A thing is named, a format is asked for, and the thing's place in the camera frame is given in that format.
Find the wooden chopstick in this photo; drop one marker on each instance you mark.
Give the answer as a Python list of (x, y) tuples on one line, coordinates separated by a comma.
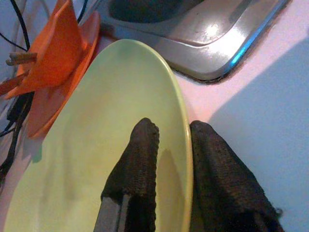
[(21, 58), (13, 84)]

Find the orange plate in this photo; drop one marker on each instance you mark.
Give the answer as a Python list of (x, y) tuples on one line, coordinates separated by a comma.
[(48, 108)]

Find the green plate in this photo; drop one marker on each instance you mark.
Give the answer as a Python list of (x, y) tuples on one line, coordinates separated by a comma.
[(108, 96)]

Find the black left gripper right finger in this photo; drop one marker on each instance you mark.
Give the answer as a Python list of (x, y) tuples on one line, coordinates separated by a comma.
[(217, 183)]

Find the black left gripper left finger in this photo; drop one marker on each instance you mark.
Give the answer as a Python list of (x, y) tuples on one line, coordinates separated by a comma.
[(137, 174)]

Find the orange bowl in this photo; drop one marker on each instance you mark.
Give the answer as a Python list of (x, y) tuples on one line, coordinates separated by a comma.
[(58, 48)]

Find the stainless steel sink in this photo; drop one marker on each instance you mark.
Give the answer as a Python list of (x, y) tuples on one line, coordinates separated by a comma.
[(205, 36)]

